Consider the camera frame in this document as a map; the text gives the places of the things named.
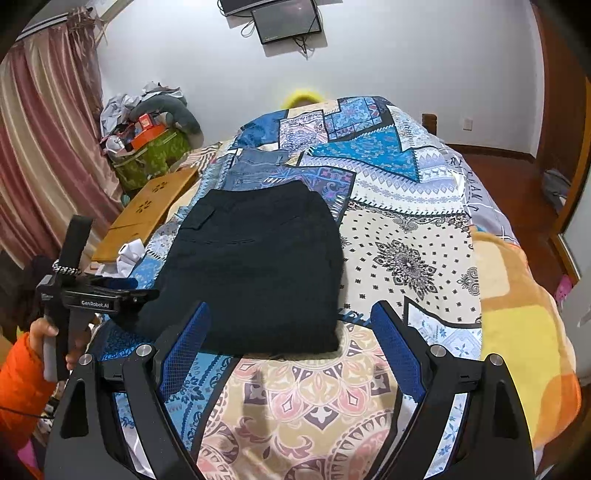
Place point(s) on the wooden bed post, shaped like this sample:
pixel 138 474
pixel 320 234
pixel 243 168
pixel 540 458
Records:
pixel 429 123

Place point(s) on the small red box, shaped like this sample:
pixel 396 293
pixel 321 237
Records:
pixel 146 122

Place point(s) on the yellow foam tube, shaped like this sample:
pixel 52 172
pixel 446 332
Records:
pixel 302 96

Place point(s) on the person's left hand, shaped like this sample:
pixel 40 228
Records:
pixel 44 328

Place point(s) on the green storage bag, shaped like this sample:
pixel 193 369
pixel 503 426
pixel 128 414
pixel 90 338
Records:
pixel 152 157

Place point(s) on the grey bag on floor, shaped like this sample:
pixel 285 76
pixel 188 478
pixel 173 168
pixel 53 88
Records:
pixel 554 187

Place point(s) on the wooden lap desk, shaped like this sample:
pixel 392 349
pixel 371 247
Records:
pixel 147 207

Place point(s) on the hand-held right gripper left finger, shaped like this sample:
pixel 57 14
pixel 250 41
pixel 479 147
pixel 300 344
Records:
pixel 184 350

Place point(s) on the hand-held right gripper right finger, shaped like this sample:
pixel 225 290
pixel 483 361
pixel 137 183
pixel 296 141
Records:
pixel 401 350

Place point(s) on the grey plush pillow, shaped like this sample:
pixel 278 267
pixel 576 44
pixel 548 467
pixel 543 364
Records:
pixel 182 115

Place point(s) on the blue jeans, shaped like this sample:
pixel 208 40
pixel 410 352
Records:
pixel 251 168

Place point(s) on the pile of grey clothes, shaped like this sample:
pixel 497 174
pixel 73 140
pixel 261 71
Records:
pixel 117 106

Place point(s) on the striped pink curtain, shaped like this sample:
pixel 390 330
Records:
pixel 46 161

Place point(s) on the black wall television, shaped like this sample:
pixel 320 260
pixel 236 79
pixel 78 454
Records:
pixel 240 5

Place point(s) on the yellow orange fleece blanket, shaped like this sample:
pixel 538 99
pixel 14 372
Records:
pixel 517 332

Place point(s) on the black pants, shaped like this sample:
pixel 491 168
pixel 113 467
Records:
pixel 258 258

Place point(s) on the small black monitor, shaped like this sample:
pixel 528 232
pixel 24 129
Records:
pixel 286 21

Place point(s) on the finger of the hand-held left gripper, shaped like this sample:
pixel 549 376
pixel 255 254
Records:
pixel 111 282
pixel 141 297

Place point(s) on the white wall socket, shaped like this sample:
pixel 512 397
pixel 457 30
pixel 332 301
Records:
pixel 467 125

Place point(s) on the brown wooden door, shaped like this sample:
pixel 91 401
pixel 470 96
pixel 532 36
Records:
pixel 558 92

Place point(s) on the blue patterned patchwork quilt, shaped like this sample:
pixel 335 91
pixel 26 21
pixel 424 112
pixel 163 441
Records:
pixel 406 240

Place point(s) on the person's left forearm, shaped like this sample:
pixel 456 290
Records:
pixel 23 392

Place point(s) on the pink slipper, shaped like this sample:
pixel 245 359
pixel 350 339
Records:
pixel 565 287

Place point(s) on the orange box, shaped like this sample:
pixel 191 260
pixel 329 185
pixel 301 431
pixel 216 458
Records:
pixel 147 137

